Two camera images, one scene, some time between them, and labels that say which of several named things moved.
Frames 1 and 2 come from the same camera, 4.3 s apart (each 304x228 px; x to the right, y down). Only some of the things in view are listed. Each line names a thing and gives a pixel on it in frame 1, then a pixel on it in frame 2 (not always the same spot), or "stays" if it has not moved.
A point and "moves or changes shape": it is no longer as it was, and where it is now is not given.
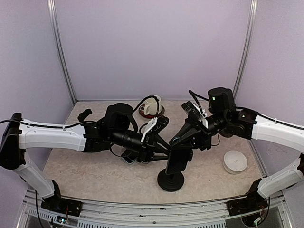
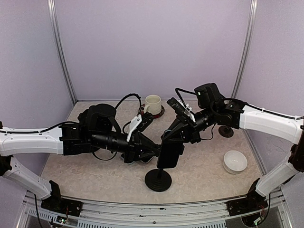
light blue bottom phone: (129, 157) stays
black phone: (177, 159) moves or changes shape
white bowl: (234, 162) stays
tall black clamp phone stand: (173, 182) to (158, 180)
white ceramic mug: (151, 105) stays
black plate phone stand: (226, 133) stays
